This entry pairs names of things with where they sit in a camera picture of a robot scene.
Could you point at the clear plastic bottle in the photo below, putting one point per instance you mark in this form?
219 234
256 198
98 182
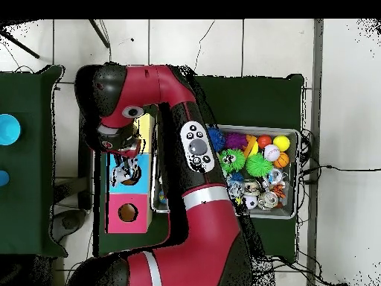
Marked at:
126 173

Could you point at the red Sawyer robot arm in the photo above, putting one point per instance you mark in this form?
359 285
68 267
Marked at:
166 89

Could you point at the wooden box with three holes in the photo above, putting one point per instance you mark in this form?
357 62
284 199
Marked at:
140 208

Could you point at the clear mesh bin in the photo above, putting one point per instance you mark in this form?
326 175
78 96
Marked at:
289 211

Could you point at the dark grey stand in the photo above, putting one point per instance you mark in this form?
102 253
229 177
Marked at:
86 179

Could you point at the blue spiky ball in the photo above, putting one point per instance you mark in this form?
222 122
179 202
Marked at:
217 140

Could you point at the green fuzzy ball with eyes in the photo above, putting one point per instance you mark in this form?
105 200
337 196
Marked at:
232 161

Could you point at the dark green side table cloth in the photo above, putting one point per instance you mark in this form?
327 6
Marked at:
30 208

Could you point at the black stand leg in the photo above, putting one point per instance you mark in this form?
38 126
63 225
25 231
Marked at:
100 34
21 46

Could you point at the purple spiky ball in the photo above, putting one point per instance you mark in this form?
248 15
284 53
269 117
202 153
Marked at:
236 141

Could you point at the blue round bowl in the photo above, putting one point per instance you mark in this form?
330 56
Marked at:
7 129

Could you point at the small blue cup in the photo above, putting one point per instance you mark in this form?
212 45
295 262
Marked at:
3 178

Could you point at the green spiky ball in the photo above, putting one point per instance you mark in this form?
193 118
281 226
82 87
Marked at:
259 165

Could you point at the small soccer ball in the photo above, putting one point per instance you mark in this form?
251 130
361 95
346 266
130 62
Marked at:
250 201

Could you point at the red orange ball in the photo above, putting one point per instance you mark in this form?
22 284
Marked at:
264 141

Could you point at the white baseball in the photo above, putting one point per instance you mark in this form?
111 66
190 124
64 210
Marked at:
272 152

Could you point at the crushed metal can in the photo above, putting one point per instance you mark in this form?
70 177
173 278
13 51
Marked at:
268 200

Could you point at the yellow ball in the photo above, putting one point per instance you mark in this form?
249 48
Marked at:
281 143

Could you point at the small orange basketball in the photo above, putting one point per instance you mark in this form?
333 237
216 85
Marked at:
282 160

